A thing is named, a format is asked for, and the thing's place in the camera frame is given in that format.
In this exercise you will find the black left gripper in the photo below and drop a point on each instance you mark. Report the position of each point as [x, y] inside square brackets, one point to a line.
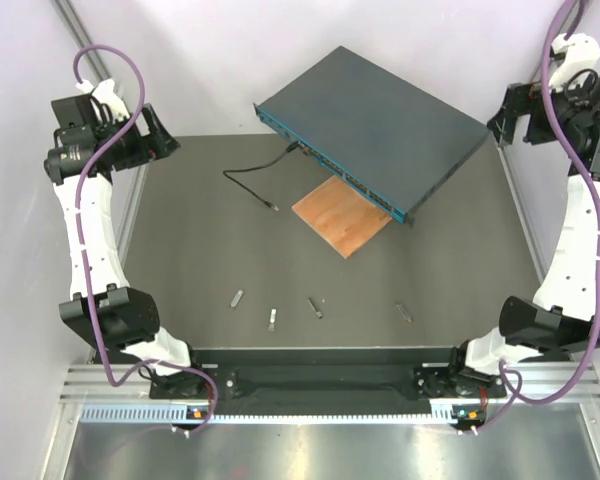
[156, 145]

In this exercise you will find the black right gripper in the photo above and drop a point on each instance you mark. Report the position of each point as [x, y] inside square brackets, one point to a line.
[520, 99]

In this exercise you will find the silver sfp module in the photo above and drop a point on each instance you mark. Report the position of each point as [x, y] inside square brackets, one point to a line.
[236, 299]
[272, 320]

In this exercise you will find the brown SFP module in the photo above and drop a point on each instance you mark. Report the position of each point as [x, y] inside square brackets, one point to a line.
[404, 312]

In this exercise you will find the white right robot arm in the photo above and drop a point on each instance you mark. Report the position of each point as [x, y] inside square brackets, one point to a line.
[559, 318]

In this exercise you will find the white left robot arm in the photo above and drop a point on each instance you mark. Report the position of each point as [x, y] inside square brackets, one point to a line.
[103, 309]

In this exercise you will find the wooden board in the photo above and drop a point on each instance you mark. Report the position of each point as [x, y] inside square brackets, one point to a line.
[341, 216]

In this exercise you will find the dark blue network switch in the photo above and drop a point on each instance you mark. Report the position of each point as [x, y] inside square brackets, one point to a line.
[392, 142]

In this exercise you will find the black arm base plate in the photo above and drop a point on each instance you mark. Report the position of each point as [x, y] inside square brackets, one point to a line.
[341, 380]

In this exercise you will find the grey slotted cable duct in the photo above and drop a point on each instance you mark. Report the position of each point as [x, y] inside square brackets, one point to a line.
[182, 414]

